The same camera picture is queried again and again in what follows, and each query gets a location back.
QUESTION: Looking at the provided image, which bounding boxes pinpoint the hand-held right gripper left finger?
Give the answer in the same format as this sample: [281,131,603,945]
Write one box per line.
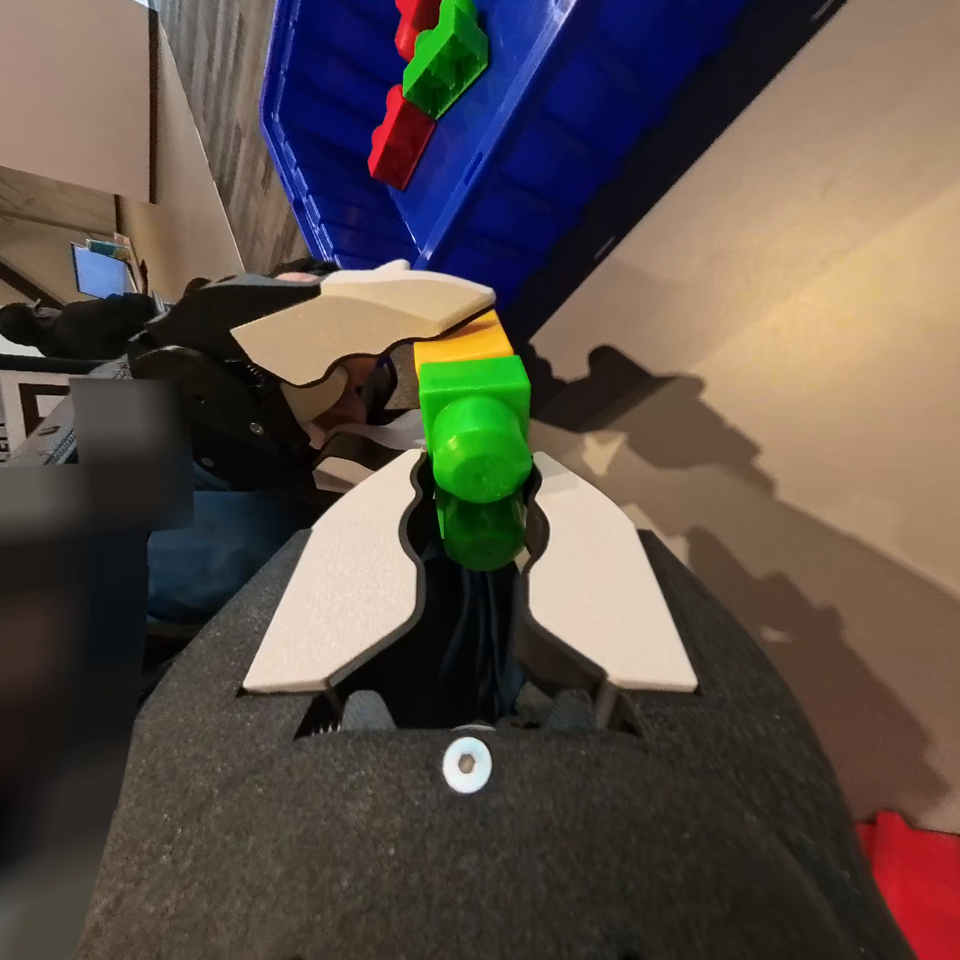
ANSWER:
[242,448,433,695]

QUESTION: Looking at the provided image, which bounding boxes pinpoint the person's blue jeans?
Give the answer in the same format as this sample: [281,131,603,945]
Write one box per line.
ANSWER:
[146,461,339,625]

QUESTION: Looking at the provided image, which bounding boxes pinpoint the blue plastic bin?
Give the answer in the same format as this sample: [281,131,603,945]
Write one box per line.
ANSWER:
[258,0,766,316]

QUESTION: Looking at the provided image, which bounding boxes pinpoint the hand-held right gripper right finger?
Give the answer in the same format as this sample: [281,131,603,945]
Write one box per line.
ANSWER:
[516,452,699,693]

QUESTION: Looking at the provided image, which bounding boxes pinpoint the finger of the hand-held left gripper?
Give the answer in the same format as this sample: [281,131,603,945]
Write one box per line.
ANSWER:
[231,258,498,390]
[311,420,430,489]

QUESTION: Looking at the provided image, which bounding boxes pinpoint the red plastic bin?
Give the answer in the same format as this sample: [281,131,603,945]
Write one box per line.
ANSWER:
[855,810,960,960]

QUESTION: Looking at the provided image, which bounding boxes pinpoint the yellow mega block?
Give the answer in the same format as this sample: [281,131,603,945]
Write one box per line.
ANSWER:
[414,309,516,370]

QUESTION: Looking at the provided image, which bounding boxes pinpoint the computer monitor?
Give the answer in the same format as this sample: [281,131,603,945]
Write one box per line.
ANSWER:
[71,240,141,301]

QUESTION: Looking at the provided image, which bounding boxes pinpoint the red mega block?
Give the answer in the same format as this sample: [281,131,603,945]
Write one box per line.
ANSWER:
[367,84,438,191]
[393,0,444,63]

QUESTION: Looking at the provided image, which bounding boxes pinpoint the green two-stud mega block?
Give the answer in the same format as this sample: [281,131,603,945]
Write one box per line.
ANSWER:
[417,354,535,573]

